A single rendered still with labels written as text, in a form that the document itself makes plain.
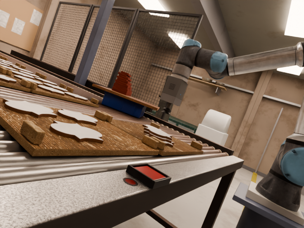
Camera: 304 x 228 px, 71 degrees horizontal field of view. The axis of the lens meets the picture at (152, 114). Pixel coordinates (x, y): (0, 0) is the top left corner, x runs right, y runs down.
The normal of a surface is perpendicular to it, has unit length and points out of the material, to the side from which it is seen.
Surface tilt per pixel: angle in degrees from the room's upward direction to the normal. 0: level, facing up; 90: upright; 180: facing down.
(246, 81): 90
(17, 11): 90
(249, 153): 90
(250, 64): 109
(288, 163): 98
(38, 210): 0
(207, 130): 90
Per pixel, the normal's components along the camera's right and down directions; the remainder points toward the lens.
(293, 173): -0.47, 0.04
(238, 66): -0.40, 0.29
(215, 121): -0.40, -0.28
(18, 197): 0.36, -0.93
